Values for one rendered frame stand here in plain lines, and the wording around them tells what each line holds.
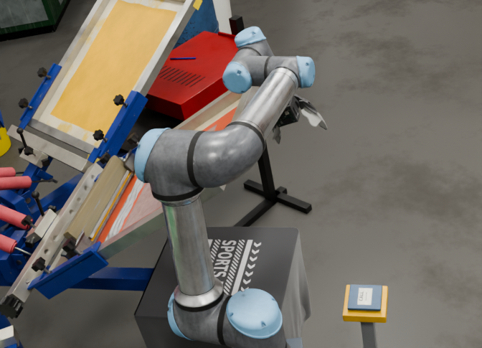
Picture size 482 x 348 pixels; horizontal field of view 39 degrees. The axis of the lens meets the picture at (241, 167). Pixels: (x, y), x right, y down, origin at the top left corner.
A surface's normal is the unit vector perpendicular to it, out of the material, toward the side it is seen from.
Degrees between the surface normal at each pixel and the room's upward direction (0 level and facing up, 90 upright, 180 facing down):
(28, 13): 90
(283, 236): 0
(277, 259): 0
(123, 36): 32
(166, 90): 0
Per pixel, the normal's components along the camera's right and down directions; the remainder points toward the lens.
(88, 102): -0.50, -0.40
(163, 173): -0.33, 0.51
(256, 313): -0.06, -0.79
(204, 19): 0.73, 0.28
